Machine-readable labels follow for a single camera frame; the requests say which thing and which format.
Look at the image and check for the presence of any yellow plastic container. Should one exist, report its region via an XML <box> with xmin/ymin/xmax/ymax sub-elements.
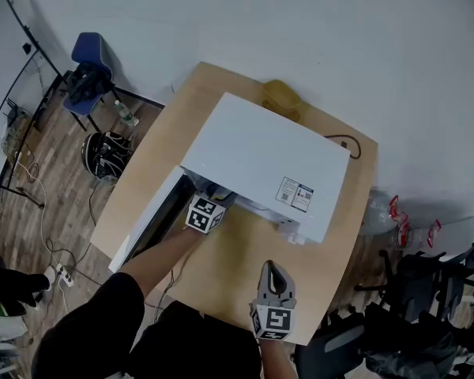
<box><xmin>260</xmin><ymin>78</ymin><xmax>303</xmax><ymax>122</ymax></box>

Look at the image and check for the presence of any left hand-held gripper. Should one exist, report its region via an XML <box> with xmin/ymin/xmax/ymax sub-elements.
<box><xmin>185</xmin><ymin>186</ymin><xmax>236</xmax><ymax>235</ymax></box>

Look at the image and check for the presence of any person's right forearm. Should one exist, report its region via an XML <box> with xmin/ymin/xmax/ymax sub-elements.
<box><xmin>258</xmin><ymin>336</ymin><xmax>301</xmax><ymax>379</ymax></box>

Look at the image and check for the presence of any black padded coat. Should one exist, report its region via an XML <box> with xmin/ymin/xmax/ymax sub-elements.
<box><xmin>363</xmin><ymin>302</ymin><xmax>474</xmax><ymax>379</ymax></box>

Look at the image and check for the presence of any person's left forearm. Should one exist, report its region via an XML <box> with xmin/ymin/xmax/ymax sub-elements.
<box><xmin>117</xmin><ymin>227</ymin><xmax>205</xmax><ymax>303</ymax></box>

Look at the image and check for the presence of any black jacket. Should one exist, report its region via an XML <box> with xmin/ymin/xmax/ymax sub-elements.
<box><xmin>66</xmin><ymin>62</ymin><xmax>115</xmax><ymax>106</ymax></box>

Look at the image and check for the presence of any blue chair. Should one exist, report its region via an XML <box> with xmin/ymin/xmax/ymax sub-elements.
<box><xmin>62</xmin><ymin>32</ymin><xmax>122</xmax><ymax>133</ymax></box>

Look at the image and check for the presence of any black power cable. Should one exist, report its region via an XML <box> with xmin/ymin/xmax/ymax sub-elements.
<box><xmin>323</xmin><ymin>133</ymin><xmax>363</xmax><ymax>160</ymax></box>

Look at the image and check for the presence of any brown cardboard box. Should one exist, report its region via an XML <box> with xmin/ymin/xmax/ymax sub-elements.
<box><xmin>2</xmin><ymin>116</ymin><xmax>43</xmax><ymax>156</ymax></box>

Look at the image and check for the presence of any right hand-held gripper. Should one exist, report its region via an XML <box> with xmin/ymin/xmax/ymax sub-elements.
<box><xmin>249</xmin><ymin>259</ymin><xmax>298</xmax><ymax>341</ymax></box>

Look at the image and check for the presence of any black router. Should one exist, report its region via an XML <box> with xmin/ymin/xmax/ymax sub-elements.
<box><xmin>2</xmin><ymin>98</ymin><xmax>33</xmax><ymax>128</ymax></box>

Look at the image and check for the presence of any white power strip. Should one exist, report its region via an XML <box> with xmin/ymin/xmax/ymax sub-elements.
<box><xmin>55</xmin><ymin>264</ymin><xmax>75</xmax><ymax>288</ymax></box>

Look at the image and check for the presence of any white microwave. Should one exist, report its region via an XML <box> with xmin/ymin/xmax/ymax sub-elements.
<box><xmin>89</xmin><ymin>92</ymin><xmax>352</xmax><ymax>275</ymax></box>

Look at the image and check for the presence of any person's black shirt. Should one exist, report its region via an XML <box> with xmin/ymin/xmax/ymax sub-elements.
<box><xmin>30</xmin><ymin>271</ymin><xmax>264</xmax><ymax>379</ymax></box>

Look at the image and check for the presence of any clear plastic water bottle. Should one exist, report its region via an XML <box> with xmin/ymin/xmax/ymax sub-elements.
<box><xmin>113</xmin><ymin>99</ymin><xmax>141</xmax><ymax>128</ymax></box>

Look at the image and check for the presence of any black high-back office chair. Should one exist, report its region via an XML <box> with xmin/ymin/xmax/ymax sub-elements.
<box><xmin>355</xmin><ymin>238</ymin><xmax>474</xmax><ymax>323</ymax></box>

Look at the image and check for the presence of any black backpack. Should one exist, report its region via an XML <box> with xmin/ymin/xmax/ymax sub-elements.
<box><xmin>81</xmin><ymin>130</ymin><xmax>135</xmax><ymax>180</ymax></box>

